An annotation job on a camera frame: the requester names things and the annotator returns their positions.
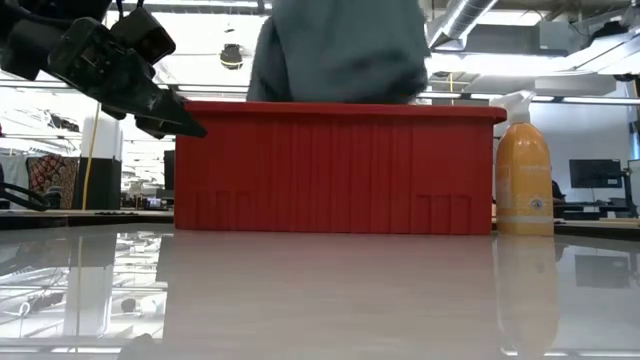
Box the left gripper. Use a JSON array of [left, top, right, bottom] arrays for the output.
[[46, 17, 209, 141]]

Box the grey-teal shirt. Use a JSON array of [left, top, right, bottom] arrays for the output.
[[246, 0, 432, 106]]

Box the red plastic bin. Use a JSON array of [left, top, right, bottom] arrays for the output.
[[173, 100, 508, 236]]

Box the black and white column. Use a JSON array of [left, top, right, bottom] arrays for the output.
[[72, 113, 124, 211]]

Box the patterned cloth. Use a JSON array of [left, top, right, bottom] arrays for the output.
[[26, 154, 80, 210]]

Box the light wooden desk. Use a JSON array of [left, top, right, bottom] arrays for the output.
[[0, 208, 640, 242]]

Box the orange spray bottle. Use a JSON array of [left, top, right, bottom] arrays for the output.
[[488, 90, 555, 237]]

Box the black computer monitor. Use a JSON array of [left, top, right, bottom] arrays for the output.
[[568, 158, 624, 190]]

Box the yellow cable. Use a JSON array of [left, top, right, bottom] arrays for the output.
[[81, 103, 102, 211]]

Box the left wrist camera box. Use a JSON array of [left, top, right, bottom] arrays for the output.
[[109, 5, 177, 67]]

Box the black ceiling camera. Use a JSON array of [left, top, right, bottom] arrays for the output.
[[219, 43, 245, 71]]

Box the silver ceiling duct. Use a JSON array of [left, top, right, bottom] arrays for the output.
[[427, 0, 501, 51]]

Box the ceiling light rail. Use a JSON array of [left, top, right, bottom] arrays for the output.
[[0, 79, 640, 107]]

